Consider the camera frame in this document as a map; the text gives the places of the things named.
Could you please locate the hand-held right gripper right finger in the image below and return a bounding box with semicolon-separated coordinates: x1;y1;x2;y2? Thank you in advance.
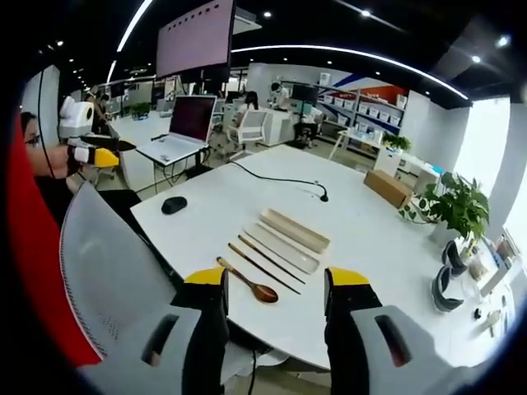
323;266;458;395

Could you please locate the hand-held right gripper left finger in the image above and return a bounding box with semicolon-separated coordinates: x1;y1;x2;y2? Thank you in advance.
105;266;231;395

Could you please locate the brown wooden spoon utensil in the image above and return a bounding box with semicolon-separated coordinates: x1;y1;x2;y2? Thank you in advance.
216;256;280;305

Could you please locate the dark wooden chopstick utensil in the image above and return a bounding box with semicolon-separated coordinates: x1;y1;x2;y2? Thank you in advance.
227;242;302;295
237;234;306;286

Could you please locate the beige cutlery case lid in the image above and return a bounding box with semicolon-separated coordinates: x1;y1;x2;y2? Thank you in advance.
243;221;321;276

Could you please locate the beige cutlery case base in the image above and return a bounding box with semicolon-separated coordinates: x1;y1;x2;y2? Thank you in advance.
259;207;332;258

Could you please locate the person's left hand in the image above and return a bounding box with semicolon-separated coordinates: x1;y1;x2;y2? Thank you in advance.
35;144;77;179

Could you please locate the person's head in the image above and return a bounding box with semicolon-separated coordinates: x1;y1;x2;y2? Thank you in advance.
19;111;47;165

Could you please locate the black computer mouse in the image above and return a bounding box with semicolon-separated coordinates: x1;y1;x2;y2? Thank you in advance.
161;196;189;216

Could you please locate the white laptop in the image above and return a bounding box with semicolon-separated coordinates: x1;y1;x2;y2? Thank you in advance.
135;95;218;167

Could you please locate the grey black headset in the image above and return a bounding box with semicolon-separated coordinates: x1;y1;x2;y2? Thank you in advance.
441;239;471;277
431;265;466;315

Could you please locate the grey office chair back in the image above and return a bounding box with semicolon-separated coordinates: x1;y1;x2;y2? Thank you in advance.
59;181;184;365

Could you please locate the person's red clothing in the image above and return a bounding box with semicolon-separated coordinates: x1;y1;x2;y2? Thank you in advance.
6;114;104;365

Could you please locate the large hanging monitor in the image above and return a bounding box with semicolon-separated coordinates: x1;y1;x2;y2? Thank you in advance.
155;0;237;80

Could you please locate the white office chair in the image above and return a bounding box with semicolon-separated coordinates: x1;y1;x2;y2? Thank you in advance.
226;109;269;162

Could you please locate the brown cardboard box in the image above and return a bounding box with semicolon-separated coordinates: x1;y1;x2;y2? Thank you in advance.
363;169;414;210

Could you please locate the green potted plant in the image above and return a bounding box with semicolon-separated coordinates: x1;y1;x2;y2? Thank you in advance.
398;171;492;249

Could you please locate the small green plant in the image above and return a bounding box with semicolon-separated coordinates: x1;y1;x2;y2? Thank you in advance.
382;132;413;153

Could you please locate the black standing screen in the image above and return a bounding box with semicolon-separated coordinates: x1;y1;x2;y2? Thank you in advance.
291;83;320;105

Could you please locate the shelf with white bins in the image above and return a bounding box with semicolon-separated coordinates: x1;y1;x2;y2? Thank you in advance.
319;86;408;137

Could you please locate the thin black hanging cable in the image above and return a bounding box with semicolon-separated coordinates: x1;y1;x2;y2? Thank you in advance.
36;68;57;179

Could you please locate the black table cable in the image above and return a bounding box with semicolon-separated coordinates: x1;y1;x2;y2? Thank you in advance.
228;160;330;203

